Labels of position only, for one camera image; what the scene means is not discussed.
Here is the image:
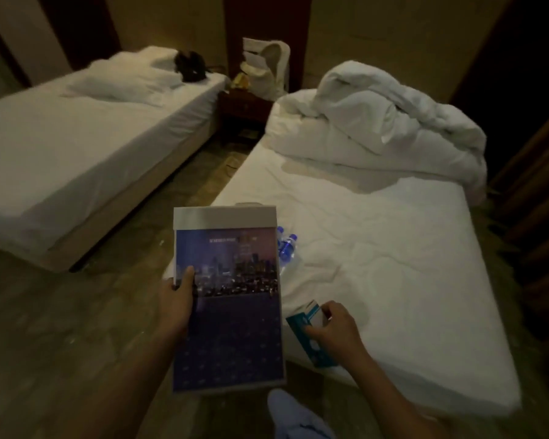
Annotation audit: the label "black bag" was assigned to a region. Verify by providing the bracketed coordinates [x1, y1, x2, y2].
[174, 50, 209, 84]

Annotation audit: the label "dark wooden nightstand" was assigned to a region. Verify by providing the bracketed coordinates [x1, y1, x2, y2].
[220, 87, 276, 145]

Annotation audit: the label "white pillow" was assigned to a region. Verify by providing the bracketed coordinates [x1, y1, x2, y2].
[64, 50, 184, 108]

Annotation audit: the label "dark red headboard panel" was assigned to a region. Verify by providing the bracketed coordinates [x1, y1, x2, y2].
[223, 0, 314, 92]

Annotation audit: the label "person's right forearm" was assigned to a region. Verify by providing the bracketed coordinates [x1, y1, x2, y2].
[343, 356, 450, 439]

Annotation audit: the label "small teal box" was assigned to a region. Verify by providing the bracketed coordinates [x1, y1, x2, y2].
[285, 299, 340, 368]

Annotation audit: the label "person's left hand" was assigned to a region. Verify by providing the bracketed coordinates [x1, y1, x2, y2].
[158, 265, 198, 346]

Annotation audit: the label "person's blue trousers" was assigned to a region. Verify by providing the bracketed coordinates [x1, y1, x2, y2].
[267, 388, 335, 439]

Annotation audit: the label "rumpled white duvet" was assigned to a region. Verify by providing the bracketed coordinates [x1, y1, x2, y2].
[265, 61, 488, 205]

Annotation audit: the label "person's right hand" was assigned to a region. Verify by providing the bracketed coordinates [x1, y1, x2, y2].
[304, 301, 367, 371]

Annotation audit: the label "brown curtain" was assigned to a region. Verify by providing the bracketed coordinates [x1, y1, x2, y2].
[487, 103, 549, 371]

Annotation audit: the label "white tote bag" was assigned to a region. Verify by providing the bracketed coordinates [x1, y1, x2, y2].
[240, 37, 292, 102]

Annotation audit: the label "white bed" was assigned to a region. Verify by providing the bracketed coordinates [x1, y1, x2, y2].
[163, 87, 523, 417]
[0, 45, 232, 273]

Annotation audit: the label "purple desk calendar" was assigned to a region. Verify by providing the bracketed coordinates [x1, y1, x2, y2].
[172, 205, 287, 396]

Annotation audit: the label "person's left forearm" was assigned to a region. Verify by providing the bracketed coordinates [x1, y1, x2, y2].
[73, 329, 188, 439]

